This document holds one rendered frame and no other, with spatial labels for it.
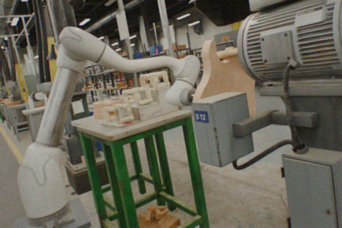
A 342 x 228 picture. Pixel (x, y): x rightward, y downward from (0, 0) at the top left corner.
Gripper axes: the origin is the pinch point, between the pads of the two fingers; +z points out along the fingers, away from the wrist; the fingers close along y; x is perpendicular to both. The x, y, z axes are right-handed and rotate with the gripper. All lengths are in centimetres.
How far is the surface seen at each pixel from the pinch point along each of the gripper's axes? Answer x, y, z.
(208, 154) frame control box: -21.3, 28.1, 23.4
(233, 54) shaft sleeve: 17.0, 6.2, 8.7
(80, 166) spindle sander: -79, -18, -225
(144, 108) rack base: -8, 2, -64
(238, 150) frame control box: -19.2, 20.0, 28.0
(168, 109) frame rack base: -7, -17, -65
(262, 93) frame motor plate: 0.1, 11.4, 28.4
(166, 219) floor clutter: -87, -38, -81
